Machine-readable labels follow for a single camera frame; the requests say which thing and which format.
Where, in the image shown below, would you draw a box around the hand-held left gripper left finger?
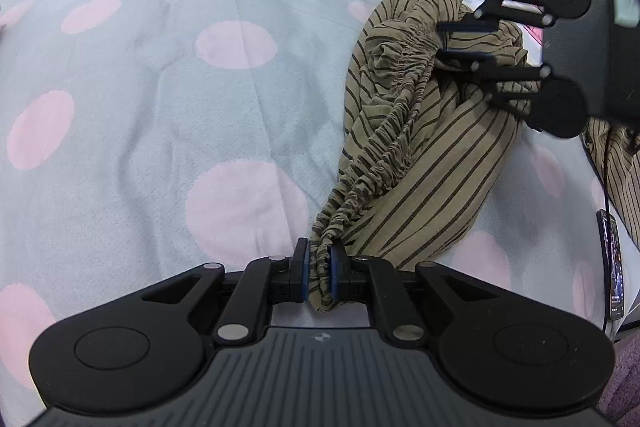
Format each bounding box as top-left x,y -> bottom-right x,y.
136,237 -> 309,349

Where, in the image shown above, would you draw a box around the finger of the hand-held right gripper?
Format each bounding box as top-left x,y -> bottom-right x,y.
437,0 -> 557,34
437,49 -> 553,118

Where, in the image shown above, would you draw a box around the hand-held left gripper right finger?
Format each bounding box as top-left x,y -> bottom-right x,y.
327,240 -> 502,349

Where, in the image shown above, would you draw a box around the brown striped pants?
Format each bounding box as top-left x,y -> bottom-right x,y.
307,0 -> 640,314

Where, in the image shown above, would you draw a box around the black smartphone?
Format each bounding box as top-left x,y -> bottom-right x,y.
596,208 -> 627,321

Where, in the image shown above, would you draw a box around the grey pink polka-dot blanket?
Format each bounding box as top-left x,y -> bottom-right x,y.
0,0 -> 616,418

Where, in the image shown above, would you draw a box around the purple fuzzy cloth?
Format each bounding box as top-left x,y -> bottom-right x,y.
594,336 -> 640,427

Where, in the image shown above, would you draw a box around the black cable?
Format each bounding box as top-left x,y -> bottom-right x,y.
600,127 -> 614,214

